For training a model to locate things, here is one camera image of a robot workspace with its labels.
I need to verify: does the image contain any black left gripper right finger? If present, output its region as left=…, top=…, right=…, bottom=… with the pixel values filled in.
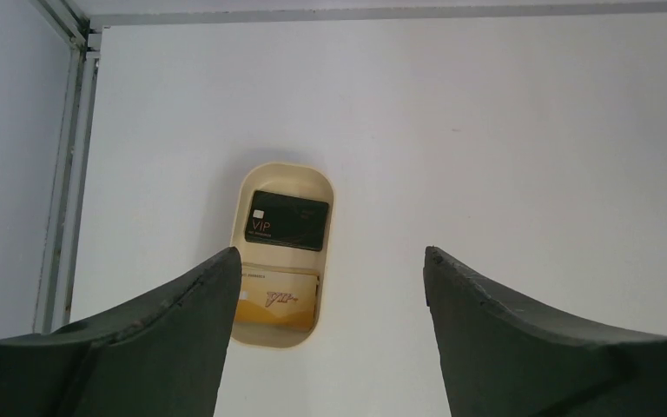
left=423, top=246, right=667, bottom=416

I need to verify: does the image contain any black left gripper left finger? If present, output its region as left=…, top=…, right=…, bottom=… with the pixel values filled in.
left=0, top=248, right=241, bottom=416

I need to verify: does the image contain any gold VIP card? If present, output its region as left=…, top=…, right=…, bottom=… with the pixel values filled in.
left=234, top=264, right=319, bottom=331

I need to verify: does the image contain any black VIP card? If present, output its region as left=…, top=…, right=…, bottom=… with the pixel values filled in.
left=244, top=190, right=330, bottom=252

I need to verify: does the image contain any aluminium frame rail left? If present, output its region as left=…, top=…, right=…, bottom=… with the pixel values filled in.
left=33, top=1, right=100, bottom=334

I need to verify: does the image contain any aluminium frame rail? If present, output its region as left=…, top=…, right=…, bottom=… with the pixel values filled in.
left=89, top=1, right=667, bottom=32
left=33, top=1, right=100, bottom=334

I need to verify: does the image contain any aluminium frame rail back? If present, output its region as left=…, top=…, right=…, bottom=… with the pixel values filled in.
left=89, top=1, right=667, bottom=32

